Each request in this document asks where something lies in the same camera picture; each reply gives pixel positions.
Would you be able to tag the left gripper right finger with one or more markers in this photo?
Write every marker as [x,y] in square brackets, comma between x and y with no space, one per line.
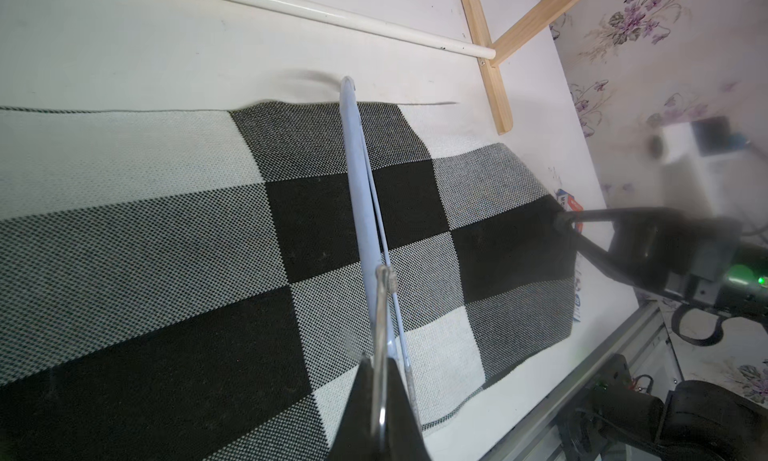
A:
[403,439]

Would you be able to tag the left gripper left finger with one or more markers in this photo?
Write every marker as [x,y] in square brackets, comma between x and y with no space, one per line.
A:
[353,439]

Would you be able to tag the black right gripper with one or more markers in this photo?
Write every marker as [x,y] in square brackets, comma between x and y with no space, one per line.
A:
[659,249]

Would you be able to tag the light blue clothes hanger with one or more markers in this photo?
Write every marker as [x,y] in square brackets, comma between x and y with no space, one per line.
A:
[378,275]

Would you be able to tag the black white checkered scarf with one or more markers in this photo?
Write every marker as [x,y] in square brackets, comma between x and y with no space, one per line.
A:
[186,285]

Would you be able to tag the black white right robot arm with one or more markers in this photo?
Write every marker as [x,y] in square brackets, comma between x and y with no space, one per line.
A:
[697,420]

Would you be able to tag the wooden clothes rack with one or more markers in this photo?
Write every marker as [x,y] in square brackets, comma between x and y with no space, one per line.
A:
[489,53]

